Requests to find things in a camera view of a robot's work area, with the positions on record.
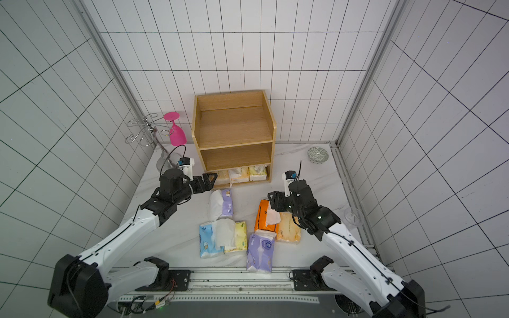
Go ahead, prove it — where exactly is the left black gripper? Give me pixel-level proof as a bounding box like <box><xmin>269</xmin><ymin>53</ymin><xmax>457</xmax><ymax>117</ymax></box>
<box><xmin>174</xmin><ymin>173</ymin><xmax>218</xmax><ymax>203</ymax></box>

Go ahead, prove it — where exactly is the white purple tissue pack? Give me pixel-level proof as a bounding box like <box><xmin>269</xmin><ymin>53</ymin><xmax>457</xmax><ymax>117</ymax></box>
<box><xmin>209</xmin><ymin>189</ymin><xmax>233</xmax><ymax>221</ymax></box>

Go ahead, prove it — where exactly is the beige tissue pack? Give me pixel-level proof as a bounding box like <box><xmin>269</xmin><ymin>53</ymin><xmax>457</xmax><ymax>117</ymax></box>
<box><xmin>228</xmin><ymin>167</ymin><xmax>250</xmax><ymax>184</ymax></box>
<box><xmin>215</xmin><ymin>170</ymin><xmax>230</xmax><ymax>186</ymax></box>

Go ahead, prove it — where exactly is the pale orange tissue pack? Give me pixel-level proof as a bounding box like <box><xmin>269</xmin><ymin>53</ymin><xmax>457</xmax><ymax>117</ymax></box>
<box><xmin>276</xmin><ymin>212</ymin><xmax>301</xmax><ymax>244</ymax></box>

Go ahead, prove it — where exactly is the yellow floral tissue pack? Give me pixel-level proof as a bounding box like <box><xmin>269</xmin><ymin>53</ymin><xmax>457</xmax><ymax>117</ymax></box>
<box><xmin>212</xmin><ymin>219</ymin><xmax>248</xmax><ymax>254</ymax></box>

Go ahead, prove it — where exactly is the blue tissue pack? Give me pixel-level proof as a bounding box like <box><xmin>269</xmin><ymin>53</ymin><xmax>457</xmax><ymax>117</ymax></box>
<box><xmin>199</xmin><ymin>223</ymin><xmax>224</xmax><ymax>258</ymax></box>

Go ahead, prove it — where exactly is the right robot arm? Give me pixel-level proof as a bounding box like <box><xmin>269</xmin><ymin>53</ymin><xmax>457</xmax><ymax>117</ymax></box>
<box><xmin>268</xmin><ymin>180</ymin><xmax>426</xmax><ymax>317</ymax></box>

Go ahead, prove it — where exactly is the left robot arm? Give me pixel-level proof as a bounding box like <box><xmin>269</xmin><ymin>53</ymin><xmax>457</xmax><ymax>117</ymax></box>
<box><xmin>47</xmin><ymin>168</ymin><xmax>217</xmax><ymax>317</ymax></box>

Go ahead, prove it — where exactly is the wooden three-tier shelf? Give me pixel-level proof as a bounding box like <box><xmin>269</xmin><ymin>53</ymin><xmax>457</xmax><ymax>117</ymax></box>
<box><xmin>192</xmin><ymin>90</ymin><xmax>277</xmax><ymax>189</ymax></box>

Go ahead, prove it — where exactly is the pink wine glass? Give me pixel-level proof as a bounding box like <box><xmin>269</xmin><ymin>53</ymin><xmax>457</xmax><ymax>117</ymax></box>
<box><xmin>163</xmin><ymin>112</ymin><xmax>187</xmax><ymax>147</ymax></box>

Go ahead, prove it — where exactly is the green patterned small dish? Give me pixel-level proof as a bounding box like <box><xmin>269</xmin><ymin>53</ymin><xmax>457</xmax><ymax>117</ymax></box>
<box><xmin>308</xmin><ymin>147</ymin><xmax>330</xmax><ymax>164</ymax></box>

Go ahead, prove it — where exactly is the clear drinking glass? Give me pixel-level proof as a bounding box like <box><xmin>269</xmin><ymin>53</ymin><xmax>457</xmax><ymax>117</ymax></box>
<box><xmin>342</xmin><ymin>207</ymin><xmax>365</xmax><ymax>230</ymax></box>

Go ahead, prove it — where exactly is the silver glass holder stand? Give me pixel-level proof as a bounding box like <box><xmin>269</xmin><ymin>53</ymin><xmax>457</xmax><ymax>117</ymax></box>
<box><xmin>125</xmin><ymin>113</ymin><xmax>182</xmax><ymax>174</ymax></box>

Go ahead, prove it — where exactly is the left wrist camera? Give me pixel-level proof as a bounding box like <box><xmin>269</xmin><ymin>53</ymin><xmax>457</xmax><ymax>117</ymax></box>
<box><xmin>178</xmin><ymin>157</ymin><xmax>195</xmax><ymax>181</ymax></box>

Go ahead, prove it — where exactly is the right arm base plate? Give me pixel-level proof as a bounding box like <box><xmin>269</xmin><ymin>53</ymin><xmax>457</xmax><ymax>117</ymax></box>
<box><xmin>288</xmin><ymin>256</ymin><xmax>334</xmax><ymax>292</ymax></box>

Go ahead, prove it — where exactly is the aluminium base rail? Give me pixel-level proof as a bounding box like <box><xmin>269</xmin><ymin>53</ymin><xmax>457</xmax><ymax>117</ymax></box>
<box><xmin>107</xmin><ymin>266</ymin><xmax>402</xmax><ymax>305</ymax></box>

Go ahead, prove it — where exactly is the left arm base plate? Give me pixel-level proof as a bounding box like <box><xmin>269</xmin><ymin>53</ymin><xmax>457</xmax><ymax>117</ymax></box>
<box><xmin>144</xmin><ymin>257</ymin><xmax>192</xmax><ymax>292</ymax></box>

